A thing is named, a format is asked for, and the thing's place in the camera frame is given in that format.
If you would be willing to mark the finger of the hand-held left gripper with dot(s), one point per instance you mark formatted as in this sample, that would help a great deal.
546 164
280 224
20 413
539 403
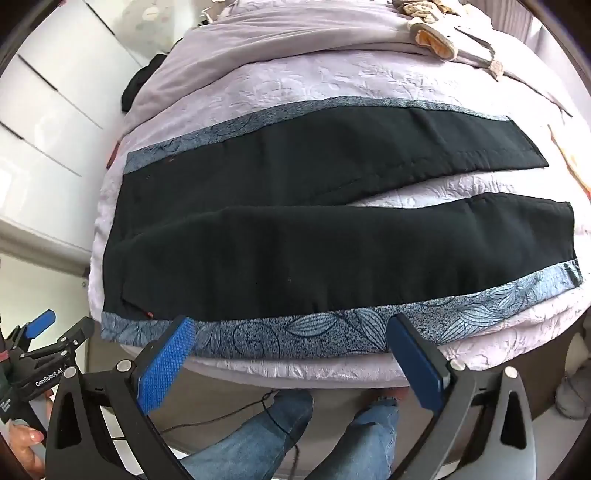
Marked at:
41 322
69 339

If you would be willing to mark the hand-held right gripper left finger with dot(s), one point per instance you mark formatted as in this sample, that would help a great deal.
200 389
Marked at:
168 364

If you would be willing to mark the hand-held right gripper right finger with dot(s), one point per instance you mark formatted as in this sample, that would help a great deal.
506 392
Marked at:
415 364

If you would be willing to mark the black pants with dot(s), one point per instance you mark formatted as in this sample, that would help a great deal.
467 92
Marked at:
277 240

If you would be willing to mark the person's left hand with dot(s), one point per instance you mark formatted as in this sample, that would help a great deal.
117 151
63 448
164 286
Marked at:
27 443

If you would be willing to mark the person's right leg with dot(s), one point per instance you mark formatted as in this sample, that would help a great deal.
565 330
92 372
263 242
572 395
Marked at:
360 443

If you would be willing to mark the person's leg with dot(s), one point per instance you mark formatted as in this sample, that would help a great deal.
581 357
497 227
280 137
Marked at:
249 438
360 443

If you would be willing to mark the blue-grey leaf-patterned cloth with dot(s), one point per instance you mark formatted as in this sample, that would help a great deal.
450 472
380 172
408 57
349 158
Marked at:
323 330

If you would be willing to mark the person's left leg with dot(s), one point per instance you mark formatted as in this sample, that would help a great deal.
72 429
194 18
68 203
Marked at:
249 438

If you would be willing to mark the grey cloth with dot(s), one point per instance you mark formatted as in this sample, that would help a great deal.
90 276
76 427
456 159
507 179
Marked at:
575 387

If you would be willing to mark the white wardrobe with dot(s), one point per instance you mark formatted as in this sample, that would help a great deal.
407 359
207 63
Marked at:
55 115

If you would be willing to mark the orange cloth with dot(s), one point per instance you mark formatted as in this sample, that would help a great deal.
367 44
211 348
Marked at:
572 161

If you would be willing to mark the dark clothing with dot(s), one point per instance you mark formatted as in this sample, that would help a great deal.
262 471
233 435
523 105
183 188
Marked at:
141 83

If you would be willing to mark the lilac embossed bedspread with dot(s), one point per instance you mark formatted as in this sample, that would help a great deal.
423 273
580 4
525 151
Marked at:
323 76

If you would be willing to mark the beige plush toy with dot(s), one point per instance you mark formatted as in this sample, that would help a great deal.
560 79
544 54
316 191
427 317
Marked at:
434 32

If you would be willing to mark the lilac smooth blanket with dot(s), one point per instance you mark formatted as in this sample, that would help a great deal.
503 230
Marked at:
300 27

